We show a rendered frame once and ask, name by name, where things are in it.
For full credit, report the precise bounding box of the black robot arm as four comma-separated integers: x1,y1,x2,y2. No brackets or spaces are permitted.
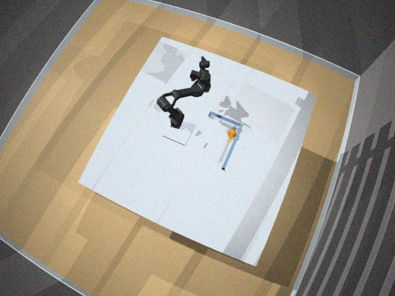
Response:
156,70,211,129

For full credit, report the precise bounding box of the orange ball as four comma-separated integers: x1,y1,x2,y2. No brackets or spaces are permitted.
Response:
228,129,236,137

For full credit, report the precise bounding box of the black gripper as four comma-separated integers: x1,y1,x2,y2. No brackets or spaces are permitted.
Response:
199,56,210,74

